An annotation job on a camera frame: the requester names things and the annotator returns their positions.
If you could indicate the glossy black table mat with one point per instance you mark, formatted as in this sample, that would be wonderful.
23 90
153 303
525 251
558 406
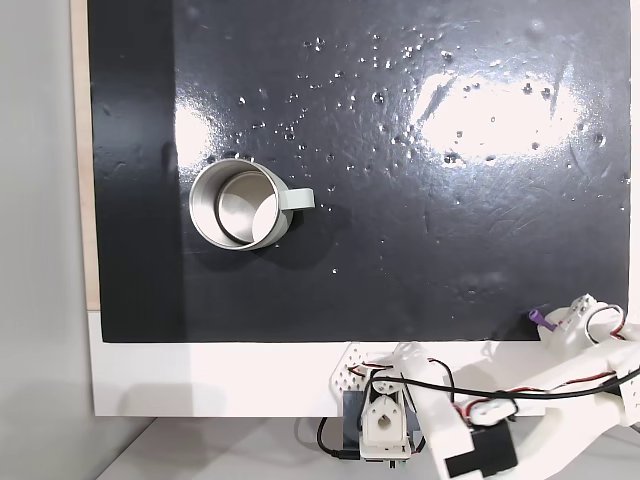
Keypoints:
350 280

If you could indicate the purple pen grip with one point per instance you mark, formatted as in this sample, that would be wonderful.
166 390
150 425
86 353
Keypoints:
537 317

